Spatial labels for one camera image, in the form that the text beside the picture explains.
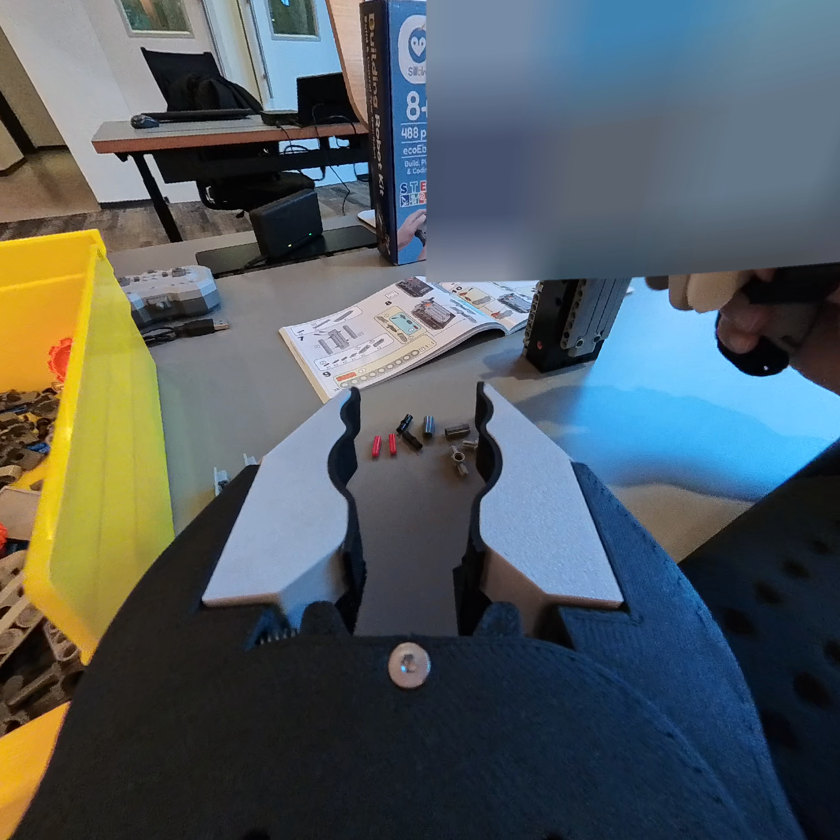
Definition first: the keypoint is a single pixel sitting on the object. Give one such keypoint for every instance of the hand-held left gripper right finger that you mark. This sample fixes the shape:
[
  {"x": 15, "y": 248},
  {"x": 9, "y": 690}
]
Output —
[{"x": 551, "y": 525}]

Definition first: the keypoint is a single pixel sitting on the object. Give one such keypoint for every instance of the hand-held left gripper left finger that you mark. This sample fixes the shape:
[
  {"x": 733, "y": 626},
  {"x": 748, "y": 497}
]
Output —
[{"x": 282, "y": 525}]

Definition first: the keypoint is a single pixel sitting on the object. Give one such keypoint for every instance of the yellow plastic bin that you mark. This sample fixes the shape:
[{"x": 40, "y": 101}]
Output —
[{"x": 111, "y": 459}]

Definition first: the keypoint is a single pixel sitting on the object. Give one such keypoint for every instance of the pile of building kit parts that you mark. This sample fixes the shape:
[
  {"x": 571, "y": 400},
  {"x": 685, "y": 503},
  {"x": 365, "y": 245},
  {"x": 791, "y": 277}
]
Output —
[{"x": 33, "y": 656}]

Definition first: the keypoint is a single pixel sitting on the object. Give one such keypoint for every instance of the grey desk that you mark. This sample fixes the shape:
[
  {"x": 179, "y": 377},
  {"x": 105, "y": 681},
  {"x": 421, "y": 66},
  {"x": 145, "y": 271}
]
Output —
[{"x": 229, "y": 380}]

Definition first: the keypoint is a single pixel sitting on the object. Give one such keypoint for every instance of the wood-topped office desk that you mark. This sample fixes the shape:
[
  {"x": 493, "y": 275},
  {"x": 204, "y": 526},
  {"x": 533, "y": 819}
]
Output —
[{"x": 197, "y": 133}]

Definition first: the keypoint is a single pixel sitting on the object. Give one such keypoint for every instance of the person's right hand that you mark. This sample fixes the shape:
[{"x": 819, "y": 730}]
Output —
[{"x": 823, "y": 354}]

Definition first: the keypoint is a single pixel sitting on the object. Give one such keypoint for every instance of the black and grey assembled block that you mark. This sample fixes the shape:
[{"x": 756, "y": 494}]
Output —
[{"x": 558, "y": 328}]

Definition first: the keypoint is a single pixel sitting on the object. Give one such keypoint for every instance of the instruction booklet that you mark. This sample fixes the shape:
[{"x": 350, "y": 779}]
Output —
[{"x": 367, "y": 341}]

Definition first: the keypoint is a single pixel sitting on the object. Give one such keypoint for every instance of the black perforated surface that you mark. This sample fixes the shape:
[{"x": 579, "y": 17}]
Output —
[{"x": 787, "y": 590}]

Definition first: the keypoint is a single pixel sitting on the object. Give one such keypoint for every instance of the grey remote controller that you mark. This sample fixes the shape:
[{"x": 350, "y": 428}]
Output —
[{"x": 170, "y": 298}]

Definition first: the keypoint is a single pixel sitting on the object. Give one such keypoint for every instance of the large orange notched wheel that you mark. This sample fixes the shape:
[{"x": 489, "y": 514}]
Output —
[{"x": 60, "y": 359}]

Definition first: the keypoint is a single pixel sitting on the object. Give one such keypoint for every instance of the black box device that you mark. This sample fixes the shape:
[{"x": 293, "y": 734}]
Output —
[{"x": 285, "y": 223}]

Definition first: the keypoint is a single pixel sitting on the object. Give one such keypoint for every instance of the white stand base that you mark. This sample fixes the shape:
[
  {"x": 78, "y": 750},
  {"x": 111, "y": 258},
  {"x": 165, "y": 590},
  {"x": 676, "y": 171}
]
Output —
[{"x": 369, "y": 220}]

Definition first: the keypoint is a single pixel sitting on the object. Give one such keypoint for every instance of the blue robot kit box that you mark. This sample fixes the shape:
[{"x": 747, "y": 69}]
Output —
[{"x": 400, "y": 164}]

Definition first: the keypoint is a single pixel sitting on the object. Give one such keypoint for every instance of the black keyboard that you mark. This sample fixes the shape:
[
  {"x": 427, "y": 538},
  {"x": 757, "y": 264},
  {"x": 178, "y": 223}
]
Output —
[{"x": 203, "y": 115}]

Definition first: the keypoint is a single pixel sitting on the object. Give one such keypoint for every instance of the black computer mouse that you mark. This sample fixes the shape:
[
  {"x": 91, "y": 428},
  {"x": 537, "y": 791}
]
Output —
[{"x": 144, "y": 121}]

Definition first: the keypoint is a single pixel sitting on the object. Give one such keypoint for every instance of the black laptop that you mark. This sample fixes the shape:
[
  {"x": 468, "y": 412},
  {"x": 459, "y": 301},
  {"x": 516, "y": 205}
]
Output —
[{"x": 328, "y": 98}]

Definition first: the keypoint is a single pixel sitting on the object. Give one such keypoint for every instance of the curved plywood stand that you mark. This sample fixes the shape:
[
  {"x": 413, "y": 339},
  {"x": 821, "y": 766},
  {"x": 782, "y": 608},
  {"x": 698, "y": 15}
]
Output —
[{"x": 344, "y": 59}]

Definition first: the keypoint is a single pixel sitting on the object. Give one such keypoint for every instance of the black office chair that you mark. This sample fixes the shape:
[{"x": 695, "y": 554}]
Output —
[{"x": 177, "y": 62}]

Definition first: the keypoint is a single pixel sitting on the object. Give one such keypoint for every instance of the white door with window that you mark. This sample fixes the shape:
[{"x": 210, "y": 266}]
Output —
[
  {"x": 292, "y": 16},
  {"x": 157, "y": 13}
]

